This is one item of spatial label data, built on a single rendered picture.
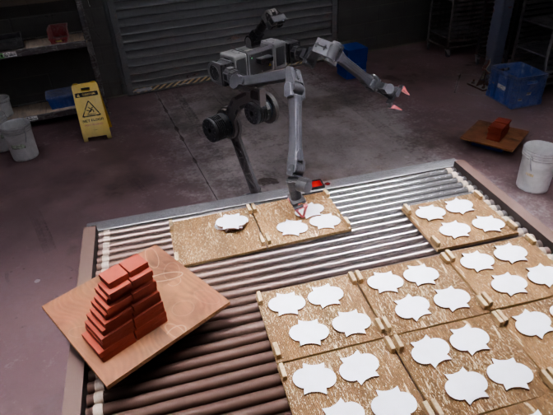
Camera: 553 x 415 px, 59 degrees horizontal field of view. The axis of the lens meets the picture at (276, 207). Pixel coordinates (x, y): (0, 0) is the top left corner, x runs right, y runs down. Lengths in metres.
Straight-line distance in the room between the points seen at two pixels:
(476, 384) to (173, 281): 1.13
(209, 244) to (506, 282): 1.27
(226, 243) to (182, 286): 0.42
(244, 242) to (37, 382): 1.57
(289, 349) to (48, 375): 1.81
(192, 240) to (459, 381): 1.27
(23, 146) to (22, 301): 2.26
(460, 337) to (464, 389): 0.22
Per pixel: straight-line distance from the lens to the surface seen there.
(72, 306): 1.99
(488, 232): 2.42
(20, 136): 5.60
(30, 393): 3.22
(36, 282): 3.93
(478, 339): 1.91
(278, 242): 2.24
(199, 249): 2.25
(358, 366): 1.75
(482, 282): 2.15
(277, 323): 1.88
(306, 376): 1.71
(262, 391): 1.72
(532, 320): 2.04
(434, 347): 1.84
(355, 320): 1.88
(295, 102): 2.33
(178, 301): 1.87
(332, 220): 2.36
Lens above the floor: 2.32
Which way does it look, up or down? 34 degrees down
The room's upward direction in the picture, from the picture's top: 3 degrees counter-clockwise
